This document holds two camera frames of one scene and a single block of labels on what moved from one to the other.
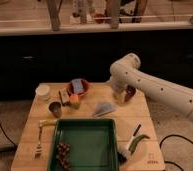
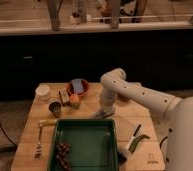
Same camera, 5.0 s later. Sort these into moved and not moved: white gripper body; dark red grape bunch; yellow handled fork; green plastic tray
Moved: white gripper body
Not moved: green plastic tray; dark red grape bunch; yellow handled fork
